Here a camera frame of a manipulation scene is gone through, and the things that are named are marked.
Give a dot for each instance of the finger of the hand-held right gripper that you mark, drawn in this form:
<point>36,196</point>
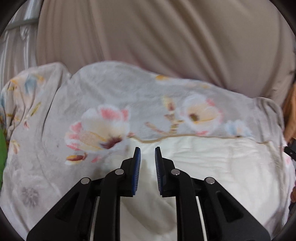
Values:
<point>291,151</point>

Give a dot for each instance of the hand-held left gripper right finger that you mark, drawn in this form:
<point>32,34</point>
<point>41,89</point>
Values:
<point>158,173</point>

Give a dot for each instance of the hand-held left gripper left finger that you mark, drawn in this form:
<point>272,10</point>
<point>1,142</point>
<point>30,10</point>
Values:
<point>137,173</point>

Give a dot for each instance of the cream quilted jacket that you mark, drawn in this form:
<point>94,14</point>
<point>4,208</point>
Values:
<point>219,173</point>

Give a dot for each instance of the orange hanging garment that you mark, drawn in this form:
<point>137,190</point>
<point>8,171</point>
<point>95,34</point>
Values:
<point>291,111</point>

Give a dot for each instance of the grey floral blanket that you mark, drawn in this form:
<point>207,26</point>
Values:
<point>115,92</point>

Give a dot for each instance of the green cloth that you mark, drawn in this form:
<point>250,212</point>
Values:
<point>2,157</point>

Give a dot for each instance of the beige curtain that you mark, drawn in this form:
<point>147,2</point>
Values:
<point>161,34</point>

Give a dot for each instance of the white sheer curtain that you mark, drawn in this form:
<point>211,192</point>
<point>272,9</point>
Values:
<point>18,53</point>

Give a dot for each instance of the grey metal rail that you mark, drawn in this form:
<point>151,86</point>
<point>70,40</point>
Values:
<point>20,23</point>

